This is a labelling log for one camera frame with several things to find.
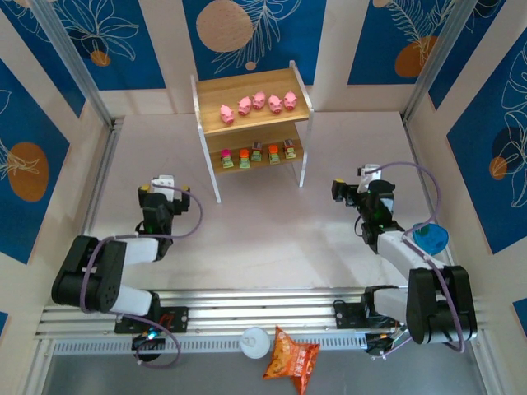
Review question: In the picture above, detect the aluminium rail base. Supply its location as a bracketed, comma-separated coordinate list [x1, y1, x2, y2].
[36, 286, 491, 337]

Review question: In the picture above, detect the blue lid plastic container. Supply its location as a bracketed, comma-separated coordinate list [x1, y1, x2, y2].
[411, 221, 450, 257]

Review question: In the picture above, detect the aluminium side rail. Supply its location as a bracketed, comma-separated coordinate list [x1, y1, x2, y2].
[22, 117, 124, 395]
[403, 117, 510, 395]

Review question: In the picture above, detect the aluminium frame post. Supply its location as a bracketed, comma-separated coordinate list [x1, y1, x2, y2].
[402, 0, 492, 124]
[29, 0, 124, 129]

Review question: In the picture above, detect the orange snack bag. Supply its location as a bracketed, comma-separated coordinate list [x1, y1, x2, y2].
[262, 324, 321, 395]

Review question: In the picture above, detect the two-tier wooden shelf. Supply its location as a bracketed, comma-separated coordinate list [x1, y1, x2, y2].
[189, 60, 317, 204]

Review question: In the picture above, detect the white round lid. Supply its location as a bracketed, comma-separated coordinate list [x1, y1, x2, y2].
[240, 327, 272, 360]

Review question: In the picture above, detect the white slotted cable duct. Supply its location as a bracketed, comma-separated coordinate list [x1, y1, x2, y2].
[51, 332, 371, 356]

